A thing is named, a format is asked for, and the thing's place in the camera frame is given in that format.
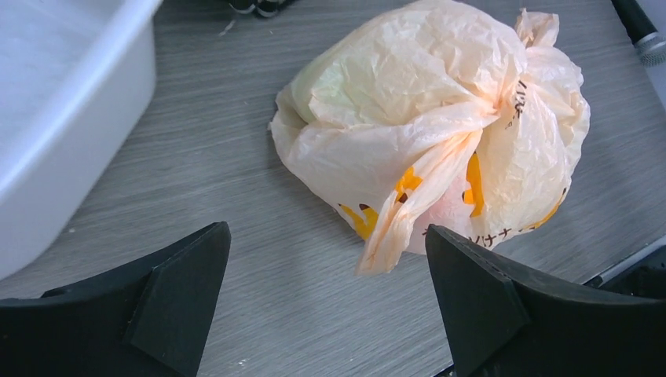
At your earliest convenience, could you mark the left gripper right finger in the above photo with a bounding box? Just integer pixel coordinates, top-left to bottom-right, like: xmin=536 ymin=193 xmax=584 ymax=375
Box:
xmin=426 ymin=225 xmax=665 ymax=376

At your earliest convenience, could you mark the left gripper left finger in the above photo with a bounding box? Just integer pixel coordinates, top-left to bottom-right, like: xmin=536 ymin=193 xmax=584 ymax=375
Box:
xmin=1 ymin=221 xmax=231 ymax=376

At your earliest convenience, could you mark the translucent plastic bag banana print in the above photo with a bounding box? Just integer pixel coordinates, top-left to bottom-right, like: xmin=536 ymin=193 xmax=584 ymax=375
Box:
xmin=269 ymin=1 xmax=590 ymax=275

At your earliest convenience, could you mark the white plastic basin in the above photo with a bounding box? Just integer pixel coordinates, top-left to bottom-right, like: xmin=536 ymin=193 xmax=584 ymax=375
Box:
xmin=1 ymin=1 xmax=159 ymax=277

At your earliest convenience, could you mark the black microphone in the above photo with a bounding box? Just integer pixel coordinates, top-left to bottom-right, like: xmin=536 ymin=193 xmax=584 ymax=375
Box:
xmin=611 ymin=0 xmax=665 ymax=68

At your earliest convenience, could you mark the black poker chip case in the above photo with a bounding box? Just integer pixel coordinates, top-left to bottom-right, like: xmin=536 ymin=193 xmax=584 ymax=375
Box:
xmin=225 ymin=0 xmax=294 ymax=18

